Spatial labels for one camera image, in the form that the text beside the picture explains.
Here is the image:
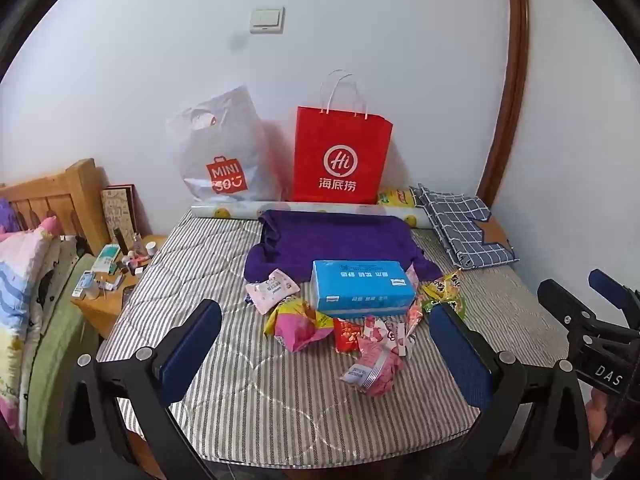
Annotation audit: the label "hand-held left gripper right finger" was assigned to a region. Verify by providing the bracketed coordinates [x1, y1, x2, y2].
[427, 301, 592, 480]

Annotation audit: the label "white pink wipes packet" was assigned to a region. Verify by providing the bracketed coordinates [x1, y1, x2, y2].
[246, 269, 301, 316]

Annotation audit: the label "green yellow snack packet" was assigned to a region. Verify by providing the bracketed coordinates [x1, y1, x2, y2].
[422, 295, 467, 321]

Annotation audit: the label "yellow pink snack packet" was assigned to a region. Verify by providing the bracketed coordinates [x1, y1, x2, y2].
[263, 297, 335, 353]

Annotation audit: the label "grey striped mattress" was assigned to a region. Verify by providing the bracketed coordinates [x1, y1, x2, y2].
[95, 205, 591, 466]

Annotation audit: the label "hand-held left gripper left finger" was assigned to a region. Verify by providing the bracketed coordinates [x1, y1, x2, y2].
[95, 299, 223, 480]

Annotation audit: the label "wooden headboard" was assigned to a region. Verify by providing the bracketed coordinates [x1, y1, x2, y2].
[0, 158, 111, 256]

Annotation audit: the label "blue tissue pack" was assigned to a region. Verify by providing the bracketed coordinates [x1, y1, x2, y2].
[307, 259, 417, 317]

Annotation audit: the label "white fruit print paper roll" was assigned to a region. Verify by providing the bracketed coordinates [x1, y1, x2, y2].
[190, 199, 431, 231]

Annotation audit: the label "white wall light switch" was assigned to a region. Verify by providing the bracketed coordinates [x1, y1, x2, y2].
[250, 7, 286, 35]

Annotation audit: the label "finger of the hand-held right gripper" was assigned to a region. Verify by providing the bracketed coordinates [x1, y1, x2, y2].
[536, 278, 599, 334]
[588, 268, 640, 314]

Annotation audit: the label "pink packet with white label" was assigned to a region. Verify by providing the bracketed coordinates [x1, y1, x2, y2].
[340, 345, 407, 398]

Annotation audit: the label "white blue small box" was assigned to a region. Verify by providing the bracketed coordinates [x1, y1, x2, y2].
[72, 270, 101, 301]

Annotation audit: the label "green white box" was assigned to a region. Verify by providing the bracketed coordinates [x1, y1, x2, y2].
[95, 243, 123, 276]

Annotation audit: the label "pastel printed pillow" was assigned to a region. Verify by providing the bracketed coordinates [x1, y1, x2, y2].
[0, 215, 61, 441]

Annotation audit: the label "purple towel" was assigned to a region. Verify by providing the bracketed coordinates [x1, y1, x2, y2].
[243, 209, 443, 283]

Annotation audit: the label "orange stick snack packet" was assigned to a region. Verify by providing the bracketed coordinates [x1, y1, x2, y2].
[405, 266, 426, 336]

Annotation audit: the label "green blanket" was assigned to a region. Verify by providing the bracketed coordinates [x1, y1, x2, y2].
[25, 255, 101, 461]

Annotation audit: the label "purple plush toy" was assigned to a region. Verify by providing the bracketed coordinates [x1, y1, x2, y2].
[0, 197, 21, 233]

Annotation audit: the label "person's right hand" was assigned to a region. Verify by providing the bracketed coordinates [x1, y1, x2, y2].
[585, 394, 640, 466]

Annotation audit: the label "yellow green drink packet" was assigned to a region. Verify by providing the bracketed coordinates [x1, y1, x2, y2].
[376, 186, 421, 208]

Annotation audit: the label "brown wooden door frame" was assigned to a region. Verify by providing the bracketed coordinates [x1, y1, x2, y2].
[477, 0, 531, 208]

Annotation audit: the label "pink white strawberry snack packets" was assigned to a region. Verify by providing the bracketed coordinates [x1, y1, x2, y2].
[362, 312, 416, 356]

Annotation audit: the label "white plastic shopping bag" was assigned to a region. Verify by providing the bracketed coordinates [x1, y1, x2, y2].
[166, 85, 283, 203]

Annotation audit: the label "blue checked folded cloth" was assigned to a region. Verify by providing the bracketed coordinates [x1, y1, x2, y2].
[411, 184, 521, 271]

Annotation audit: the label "wooden nightstand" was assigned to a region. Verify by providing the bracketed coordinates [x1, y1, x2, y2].
[70, 234, 168, 341]

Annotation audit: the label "red snack packet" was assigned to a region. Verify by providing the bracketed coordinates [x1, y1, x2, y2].
[332, 317, 366, 353]

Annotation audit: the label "yellow rice cracker packet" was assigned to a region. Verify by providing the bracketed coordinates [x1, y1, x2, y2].
[417, 269, 463, 301]

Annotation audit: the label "red paper bag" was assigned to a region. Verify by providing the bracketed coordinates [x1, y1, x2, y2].
[291, 69, 394, 206]

